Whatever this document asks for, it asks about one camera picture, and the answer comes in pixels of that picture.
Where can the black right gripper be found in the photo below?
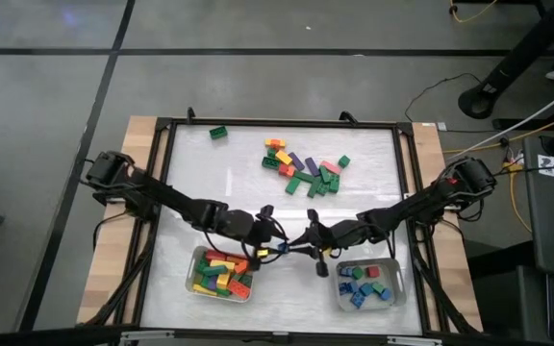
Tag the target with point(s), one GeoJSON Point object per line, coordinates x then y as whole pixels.
{"type": "Point", "coordinates": [339, 233]}

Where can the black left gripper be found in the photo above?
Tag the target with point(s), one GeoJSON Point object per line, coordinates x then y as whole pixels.
{"type": "Point", "coordinates": [243, 228]}

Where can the small blue brick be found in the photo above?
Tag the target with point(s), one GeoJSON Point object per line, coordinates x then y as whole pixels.
{"type": "Point", "coordinates": [345, 271]}
{"type": "Point", "coordinates": [358, 299]}
{"type": "Point", "coordinates": [366, 289]}
{"type": "Point", "coordinates": [385, 294]}
{"type": "Point", "coordinates": [283, 247]}
{"type": "Point", "coordinates": [343, 288]}
{"type": "Point", "coordinates": [353, 286]}

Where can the orange long block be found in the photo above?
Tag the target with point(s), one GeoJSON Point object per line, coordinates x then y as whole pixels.
{"type": "Point", "coordinates": [236, 258]}
{"type": "Point", "coordinates": [241, 267]}

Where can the dark green studded brick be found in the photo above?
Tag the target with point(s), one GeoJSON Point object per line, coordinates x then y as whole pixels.
{"type": "Point", "coordinates": [218, 132]}
{"type": "Point", "coordinates": [270, 162]}
{"type": "Point", "coordinates": [245, 280]}

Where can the yellow long block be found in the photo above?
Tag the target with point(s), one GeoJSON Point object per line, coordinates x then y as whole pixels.
{"type": "Point", "coordinates": [222, 264]}
{"type": "Point", "coordinates": [283, 157]}
{"type": "Point", "coordinates": [204, 289]}
{"type": "Point", "coordinates": [223, 279]}
{"type": "Point", "coordinates": [268, 142]}

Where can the red-orange studded brick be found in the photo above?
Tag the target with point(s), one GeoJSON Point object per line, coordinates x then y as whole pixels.
{"type": "Point", "coordinates": [238, 289]}

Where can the red long block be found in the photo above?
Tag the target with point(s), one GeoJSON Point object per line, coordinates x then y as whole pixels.
{"type": "Point", "coordinates": [215, 255]}

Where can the small green studded brick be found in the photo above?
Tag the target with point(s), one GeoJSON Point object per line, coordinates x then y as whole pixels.
{"type": "Point", "coordinates": [322, 188]}

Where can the small green block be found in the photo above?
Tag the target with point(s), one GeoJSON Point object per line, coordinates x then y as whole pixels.
{"type": "Point", "coordinates": [271, 152]}
{"type": "Point", "coordinates": [378, 287]}
{"type": "Point", "coordinates": [344, 161]}
{"type": "Point", "coordinates": [358, 273]}

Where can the teal green long block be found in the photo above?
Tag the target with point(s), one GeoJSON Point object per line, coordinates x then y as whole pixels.
{"type": "Point", "coordinates": [214, 270]}

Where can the purple long block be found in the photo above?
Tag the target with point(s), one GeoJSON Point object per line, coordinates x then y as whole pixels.
{"type": "Point", "coordinates": [311, 166]}
{"type": "Point", "coordinates": [297, 161]}
{"type": "Point", "coordinates": [212, 283]}

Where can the small orange block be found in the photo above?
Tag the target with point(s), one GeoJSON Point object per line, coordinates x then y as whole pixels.
{"type": "Point", "coordinates": [291, 171]}
{"type": "Point", "coordinates": [275, 145]}

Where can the small red block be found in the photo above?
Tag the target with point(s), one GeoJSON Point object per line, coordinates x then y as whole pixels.
{"type": "Point", "coordinates": [283, 169]}
{"type": "Point", "coordinates": [373, 271]}

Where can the white plastic bin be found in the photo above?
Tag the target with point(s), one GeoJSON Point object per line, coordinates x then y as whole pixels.
{"type": "Point", "coordinates": [190, 279]}
{"type": "Point", "coordinates": [397, 283]}

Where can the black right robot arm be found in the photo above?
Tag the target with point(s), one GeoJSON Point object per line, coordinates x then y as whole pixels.
{"type": "Point", "coordinates": [411, 206]}

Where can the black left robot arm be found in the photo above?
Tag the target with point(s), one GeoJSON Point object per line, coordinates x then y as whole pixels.
{"type": "Point", "coordinates": [171, 199]}

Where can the pink long block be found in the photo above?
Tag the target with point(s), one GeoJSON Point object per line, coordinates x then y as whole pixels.
{"type": "Point", "coordinates": [331, 167]}

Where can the dark grey side table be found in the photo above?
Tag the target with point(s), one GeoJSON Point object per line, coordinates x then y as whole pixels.
{"type": "Point", "coordinates": [546, 230]}

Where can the black floor stand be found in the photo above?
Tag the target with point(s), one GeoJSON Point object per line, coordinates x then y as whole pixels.
{"type": "Point", "coordinates": [517, 57]}

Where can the black frame clamp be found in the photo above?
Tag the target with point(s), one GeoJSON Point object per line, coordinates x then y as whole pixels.
{"type": "Point", "coordinates": [348, 116]}
{"type": "Point", "coordinates": [190, 114]}

